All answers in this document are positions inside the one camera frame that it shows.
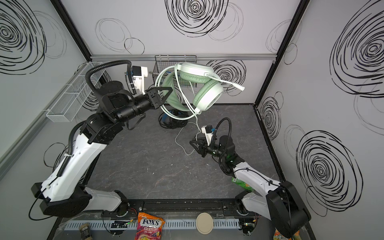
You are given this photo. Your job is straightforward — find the black wire basket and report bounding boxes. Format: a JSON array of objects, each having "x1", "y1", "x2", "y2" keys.
[{"x1": 152, "y1": 55, "x2": 197, "y2": 88}]

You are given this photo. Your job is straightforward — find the mint green headphones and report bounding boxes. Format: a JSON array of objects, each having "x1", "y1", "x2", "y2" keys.
[{"x1": 155, "y1": 62, "x2": 245, "y2": 134}]

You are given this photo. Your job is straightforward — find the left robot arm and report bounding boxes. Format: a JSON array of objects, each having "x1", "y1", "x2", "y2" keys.
[{"x1": 31, "y1": 60, "x2": 173, "y2": 219}]

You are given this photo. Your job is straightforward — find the aluminium wall rail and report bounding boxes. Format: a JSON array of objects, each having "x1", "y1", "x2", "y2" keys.
[{"x1": 91, "y1": 53, "x2": 277, "y2": 62}]

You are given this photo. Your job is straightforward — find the pink Fox's candy bag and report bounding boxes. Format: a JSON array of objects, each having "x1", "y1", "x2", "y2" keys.
[{"x1": 135, "y1": 213, "x2": 165, "y2": 240}]

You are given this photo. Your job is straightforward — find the round beige lid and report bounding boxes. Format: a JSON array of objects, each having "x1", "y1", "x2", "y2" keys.
[{"x1": 196, "y1": 213, "x2": 214, "y2": 235}]

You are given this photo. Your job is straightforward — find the white slotted cable duct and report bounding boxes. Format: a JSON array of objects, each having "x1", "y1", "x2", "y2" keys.
[{"x1": 64, "y1": 219, "x2": 241, "y2": 232}]

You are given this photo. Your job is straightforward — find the green snack bag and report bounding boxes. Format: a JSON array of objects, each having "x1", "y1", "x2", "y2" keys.
[{"x1": 232, "y1": 178, "x2": 254, "y2": 192}]

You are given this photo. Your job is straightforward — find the black blue headphones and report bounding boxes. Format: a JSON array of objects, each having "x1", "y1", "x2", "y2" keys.
[{"x1": 158, "y1": 109, "x2": 189, "y2": 129}]

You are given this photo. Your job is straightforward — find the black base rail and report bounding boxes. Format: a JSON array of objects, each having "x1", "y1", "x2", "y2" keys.
[{"x1": 98, "y1": 197, "x2": 271, "y2": 214}]

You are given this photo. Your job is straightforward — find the orange snack bag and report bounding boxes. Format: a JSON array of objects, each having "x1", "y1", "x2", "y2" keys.
[{"x1": 273, "y1": 229, "x2": 302, "y2": 240}]

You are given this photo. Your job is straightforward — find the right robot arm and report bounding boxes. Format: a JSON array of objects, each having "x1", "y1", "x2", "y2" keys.
[{"x1": 190, "y1": 118, "x2": 312, "y2": 238}]

